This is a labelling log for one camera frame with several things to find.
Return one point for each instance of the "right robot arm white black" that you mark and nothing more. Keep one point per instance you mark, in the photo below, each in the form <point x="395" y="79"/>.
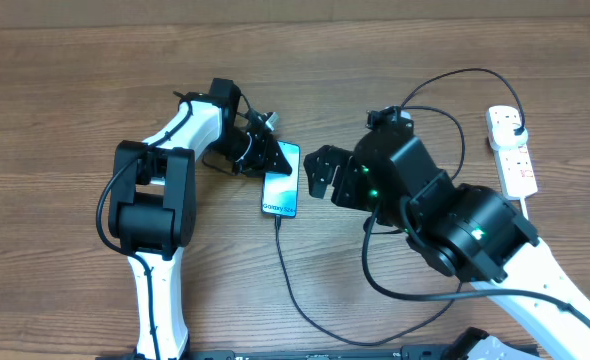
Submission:
<point x="470" y="232"/>

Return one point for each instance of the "blue smartphone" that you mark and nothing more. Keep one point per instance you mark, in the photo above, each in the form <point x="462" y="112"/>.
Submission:
<point x="280" y="191"/>

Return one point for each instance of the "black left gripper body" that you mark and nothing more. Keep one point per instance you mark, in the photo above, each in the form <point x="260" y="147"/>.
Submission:
<point x="254" y="159"/>

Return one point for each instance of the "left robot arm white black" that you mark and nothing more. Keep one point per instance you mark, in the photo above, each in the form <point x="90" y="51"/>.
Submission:
<point x="147" y="210"/>

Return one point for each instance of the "white charger plug adapter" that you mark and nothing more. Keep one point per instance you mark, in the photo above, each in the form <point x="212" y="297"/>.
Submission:
<point x="504" y="137"/>

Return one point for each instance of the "white power strip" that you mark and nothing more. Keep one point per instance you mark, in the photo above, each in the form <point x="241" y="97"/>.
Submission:
<point x="515" y="169"/>

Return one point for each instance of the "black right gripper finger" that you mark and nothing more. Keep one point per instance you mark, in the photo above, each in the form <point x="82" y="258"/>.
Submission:
<point x="320" y="177"/>
<point x="327" y="157"/>

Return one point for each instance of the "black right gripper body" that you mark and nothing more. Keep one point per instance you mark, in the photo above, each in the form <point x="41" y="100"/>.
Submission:
<point x="362" y="192"/>

